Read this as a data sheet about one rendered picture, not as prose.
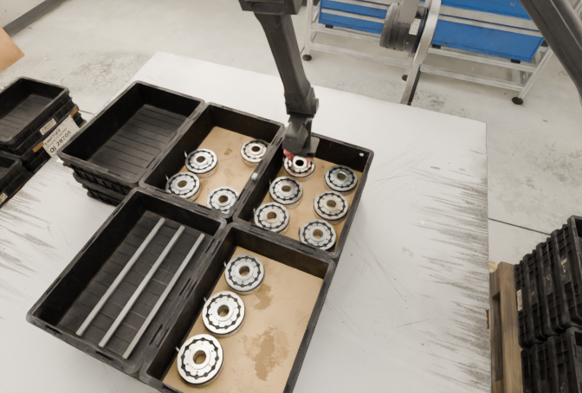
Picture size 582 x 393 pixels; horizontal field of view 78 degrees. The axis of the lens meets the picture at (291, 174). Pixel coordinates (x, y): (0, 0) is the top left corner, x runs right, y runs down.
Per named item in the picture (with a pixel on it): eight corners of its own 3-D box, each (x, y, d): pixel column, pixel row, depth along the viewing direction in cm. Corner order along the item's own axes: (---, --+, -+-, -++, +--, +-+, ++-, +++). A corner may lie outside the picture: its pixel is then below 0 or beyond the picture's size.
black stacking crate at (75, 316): (147, 209, 112) (136, 186, 103) (233, 241, 105) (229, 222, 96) (49, 333, 89) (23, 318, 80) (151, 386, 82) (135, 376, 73)
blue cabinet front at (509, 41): (423, 41, 264) (452, -42, 220) (529, 61, 251) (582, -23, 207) (423, 43, 262) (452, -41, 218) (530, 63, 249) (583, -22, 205)
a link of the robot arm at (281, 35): (297, -37, 61) (239, -40, 63) (288, -11, 59) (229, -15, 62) (323, 100, 100) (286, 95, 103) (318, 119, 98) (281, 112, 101)
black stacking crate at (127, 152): (145, 104, 142) (136, 80, 133) (211, 125, 135) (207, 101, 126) (72, 177, 119) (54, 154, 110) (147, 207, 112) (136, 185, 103)
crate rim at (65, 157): (138, 84, 134) (136, 79, 133) (208, 106, 128) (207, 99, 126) (56, 158, 111) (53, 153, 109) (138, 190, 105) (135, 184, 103)
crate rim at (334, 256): (287, 129, 121) (287, 124, 119) (374, 155, 115) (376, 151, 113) (230, 224, 98) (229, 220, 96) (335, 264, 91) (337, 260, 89)
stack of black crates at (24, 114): (61, 136, 222) (21, 74, 186) (104, 148, 216) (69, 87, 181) (11, 186, 198) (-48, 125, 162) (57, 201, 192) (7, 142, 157)
